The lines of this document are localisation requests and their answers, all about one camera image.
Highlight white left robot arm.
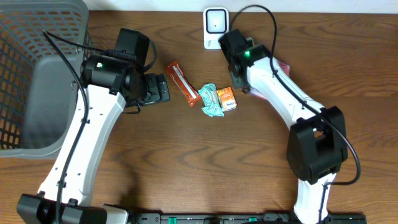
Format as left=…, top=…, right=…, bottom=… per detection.
left=17, top=55, right=170, bottom=223

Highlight purple red pad package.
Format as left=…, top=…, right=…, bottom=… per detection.
left=249, top=60, right=290, bottom=101

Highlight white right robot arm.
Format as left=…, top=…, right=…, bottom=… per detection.
left=218, top=30, right=348, bottom=223

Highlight white barcode scanner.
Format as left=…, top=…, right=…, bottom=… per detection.
left=203, top=7, right=229, bottom=50

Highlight grey plastic mesh basket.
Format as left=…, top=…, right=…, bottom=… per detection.
left=1, top=0, right=93, bottom=159

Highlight orange tissue pack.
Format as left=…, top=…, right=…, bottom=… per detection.
left=216, top=87, right=237, bottom=111

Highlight orange snack bar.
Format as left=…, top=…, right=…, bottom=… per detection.
left=165, top=60, right=201, bottom=108

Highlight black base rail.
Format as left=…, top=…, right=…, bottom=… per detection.
left=127, top=212, right=367, bottom=224

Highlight teal snack wrapper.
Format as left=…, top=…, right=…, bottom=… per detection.
left=198, top=83, right=224, bottom=117

